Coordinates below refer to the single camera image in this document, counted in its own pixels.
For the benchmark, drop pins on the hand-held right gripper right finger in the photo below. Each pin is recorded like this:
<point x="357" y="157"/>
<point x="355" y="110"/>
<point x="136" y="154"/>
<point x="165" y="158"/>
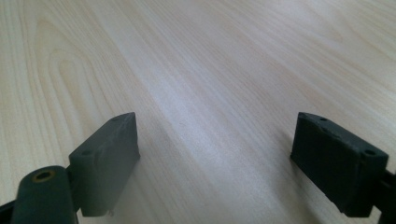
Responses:
<point x="339" y="165"/>

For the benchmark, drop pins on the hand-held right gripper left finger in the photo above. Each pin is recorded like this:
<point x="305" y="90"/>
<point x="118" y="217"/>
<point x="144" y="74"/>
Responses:
<point x="106" y="165"/>

